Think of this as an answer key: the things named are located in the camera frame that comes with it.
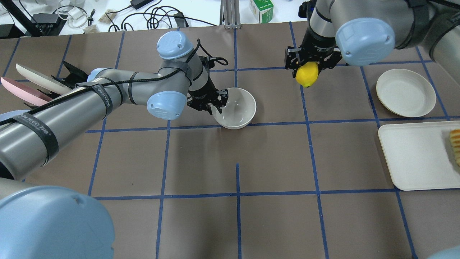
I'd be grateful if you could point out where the white rectangular tray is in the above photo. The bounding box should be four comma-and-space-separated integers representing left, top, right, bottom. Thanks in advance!
378, 121, 460, 191

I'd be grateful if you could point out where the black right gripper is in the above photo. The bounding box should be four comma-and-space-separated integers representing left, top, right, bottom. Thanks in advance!
285, 34, 343, 74

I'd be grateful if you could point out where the white round plate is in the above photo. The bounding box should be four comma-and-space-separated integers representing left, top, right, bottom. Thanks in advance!
376, 69, 437, 118

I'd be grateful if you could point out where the aluminium frame post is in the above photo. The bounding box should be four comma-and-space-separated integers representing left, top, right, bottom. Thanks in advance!
220, 0, 241, 29

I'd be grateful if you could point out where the green white carton box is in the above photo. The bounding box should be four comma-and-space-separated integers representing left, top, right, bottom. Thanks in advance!
249, 0, 274, 23

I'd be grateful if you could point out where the black plate rack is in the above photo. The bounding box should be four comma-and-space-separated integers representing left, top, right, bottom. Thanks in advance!
22, 60, 90, 110

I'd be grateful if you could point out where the cream plate in rack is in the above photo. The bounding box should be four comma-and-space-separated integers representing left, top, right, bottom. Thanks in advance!
16, 63, 72, 95

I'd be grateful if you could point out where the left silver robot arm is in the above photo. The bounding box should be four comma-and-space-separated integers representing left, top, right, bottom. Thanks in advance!
1, 31, 229, 259

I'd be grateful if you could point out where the white ceramic bowl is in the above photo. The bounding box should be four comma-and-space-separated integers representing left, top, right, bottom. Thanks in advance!
211, 87, 257, 130

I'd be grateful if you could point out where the yellow lemon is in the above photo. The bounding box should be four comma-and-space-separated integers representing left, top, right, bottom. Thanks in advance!
295, 62, 319, 87

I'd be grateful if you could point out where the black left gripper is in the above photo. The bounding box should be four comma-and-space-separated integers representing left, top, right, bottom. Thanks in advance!
186, 81, 229, 116

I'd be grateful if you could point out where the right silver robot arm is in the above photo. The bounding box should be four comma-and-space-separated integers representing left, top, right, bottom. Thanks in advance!
284, 0, 459, 78

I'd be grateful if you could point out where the black power adapter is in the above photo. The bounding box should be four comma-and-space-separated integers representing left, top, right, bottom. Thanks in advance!
130, 0, 154, 10

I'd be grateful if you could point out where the pink plate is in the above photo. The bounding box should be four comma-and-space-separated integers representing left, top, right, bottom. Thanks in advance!
1, 77, 52, 106

